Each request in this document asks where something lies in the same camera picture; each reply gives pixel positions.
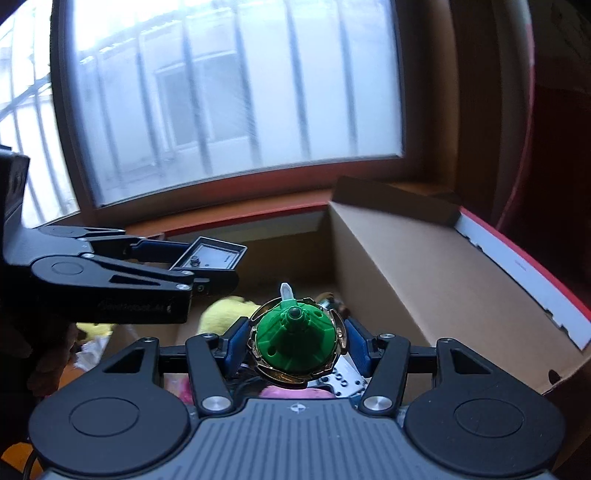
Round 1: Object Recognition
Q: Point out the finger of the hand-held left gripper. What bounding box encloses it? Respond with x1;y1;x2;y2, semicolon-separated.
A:
36;226;191;262
29;254;240;324

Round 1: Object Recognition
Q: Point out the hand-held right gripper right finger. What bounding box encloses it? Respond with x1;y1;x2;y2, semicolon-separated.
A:
342;318;498;416

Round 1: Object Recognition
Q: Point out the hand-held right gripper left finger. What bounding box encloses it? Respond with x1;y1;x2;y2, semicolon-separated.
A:
99;318;253;416

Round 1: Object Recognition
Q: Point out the green spinning top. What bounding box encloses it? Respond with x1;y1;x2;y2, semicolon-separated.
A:
248;295;346;386

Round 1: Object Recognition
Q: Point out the red cardboard box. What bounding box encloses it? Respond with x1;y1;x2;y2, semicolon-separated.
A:
115;176;591;398

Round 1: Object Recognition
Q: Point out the person's left hand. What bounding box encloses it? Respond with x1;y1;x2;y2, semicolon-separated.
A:
25;322;80;398

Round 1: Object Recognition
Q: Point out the silver metal toy piece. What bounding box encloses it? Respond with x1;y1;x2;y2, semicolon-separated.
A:
310;356;371;398

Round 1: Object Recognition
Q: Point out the yellow chick plush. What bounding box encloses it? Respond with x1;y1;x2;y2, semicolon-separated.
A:
198;295;260;334

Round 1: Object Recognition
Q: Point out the wooden window sill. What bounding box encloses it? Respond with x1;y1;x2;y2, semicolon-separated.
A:
115;191;334;232

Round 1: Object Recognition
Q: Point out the window with metal bars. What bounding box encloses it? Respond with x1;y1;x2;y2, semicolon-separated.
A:
0;0;416;219

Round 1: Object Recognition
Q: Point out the red curtain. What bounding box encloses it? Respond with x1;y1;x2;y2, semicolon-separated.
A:
496;0;591;296

